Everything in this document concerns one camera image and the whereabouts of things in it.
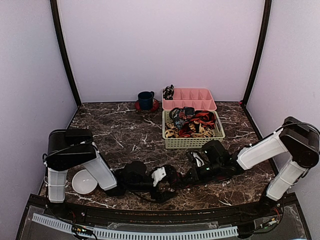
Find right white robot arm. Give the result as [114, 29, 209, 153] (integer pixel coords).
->
[186, 116, 320, 217]

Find white slotted cable duct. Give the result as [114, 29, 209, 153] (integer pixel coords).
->
[31, 213, 239, 240]

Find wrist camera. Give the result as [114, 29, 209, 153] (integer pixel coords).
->
[186, 151, 205, 167]
[151, 166, 167, 187]

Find red saucer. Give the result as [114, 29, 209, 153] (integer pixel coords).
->
[134, 99, 160, 112]

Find yellow insect print tie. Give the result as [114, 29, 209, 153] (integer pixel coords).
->
[164, 121, 215, 139]

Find dark floral tie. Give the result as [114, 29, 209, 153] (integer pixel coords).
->
[169, 106, 195, 130]

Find left black corner post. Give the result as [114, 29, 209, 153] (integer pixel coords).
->
[49, 0, 82, 108]

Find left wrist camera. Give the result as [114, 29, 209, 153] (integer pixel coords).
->
[151, 166, 167, 187]

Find black red striped tie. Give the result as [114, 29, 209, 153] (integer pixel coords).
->
[189, 111, 217, 129]

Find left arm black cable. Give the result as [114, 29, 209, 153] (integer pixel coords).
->
[127, 164, 180, 204]

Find pink divided organizer box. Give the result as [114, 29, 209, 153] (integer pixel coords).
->
[162, 88, 217, 111]

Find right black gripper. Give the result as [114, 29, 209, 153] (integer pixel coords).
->
[182, 160, 223, 184]

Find white bowl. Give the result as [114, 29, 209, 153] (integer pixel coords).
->
[71, 169, 98, 195]

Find rolled black floral tie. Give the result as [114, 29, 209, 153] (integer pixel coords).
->
[162, 84, 175, 100]

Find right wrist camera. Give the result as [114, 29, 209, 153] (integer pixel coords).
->
[186, 151, 205, 167]

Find right black corner post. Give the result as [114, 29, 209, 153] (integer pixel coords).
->
[241, 0, 272, 108]

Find green perforated plastic basket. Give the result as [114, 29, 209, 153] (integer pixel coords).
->
[162, 110, 226, 149]

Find dark blue mug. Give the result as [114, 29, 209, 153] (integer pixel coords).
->
[138, 91, 155, 111]

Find black corner post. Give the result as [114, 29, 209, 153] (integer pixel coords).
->
[49, 0, 82, 108]
[241, 0, 272, 108]

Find black front rail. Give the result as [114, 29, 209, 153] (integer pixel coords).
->
[50, 202, 277, 225]

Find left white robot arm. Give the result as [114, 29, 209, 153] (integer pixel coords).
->
[42, 129, 177, 218]

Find red navy striped tie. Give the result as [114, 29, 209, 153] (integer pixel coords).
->
[170, 175, 232, 190]

